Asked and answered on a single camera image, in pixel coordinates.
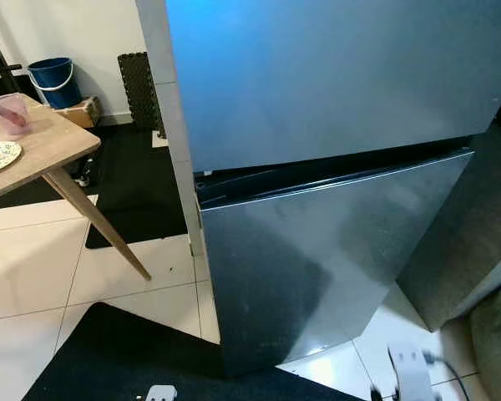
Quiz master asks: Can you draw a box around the grey fridge door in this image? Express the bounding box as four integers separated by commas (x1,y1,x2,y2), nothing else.
196,150,477,377

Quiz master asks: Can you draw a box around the green woven sack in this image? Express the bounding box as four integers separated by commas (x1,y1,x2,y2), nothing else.
469,280,501,401

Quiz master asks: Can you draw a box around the grey freezer door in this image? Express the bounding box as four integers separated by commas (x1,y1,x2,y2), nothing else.
165,0,501,172

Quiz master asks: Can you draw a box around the black foam mat panel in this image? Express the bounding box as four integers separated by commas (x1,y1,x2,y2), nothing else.
118,52,166,139

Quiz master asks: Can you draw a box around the wooden table leg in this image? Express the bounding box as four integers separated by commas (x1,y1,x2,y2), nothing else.
42,165,153,282

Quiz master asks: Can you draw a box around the large black floor mat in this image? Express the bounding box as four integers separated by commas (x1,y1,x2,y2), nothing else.
21,302,368,401

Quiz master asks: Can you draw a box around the wooden crate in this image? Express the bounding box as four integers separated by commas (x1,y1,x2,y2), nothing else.
63,96,101,129

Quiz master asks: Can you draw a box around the blue bucket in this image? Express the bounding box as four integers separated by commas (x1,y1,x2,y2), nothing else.
27,57,83,110

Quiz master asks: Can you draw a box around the pink transparent measuring jug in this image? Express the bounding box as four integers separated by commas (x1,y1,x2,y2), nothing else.
0,93,32,139

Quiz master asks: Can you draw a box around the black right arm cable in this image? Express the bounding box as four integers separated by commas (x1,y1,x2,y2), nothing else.
426,351,473,401

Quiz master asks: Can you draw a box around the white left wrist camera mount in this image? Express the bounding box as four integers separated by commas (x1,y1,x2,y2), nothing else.
146,384,178,401

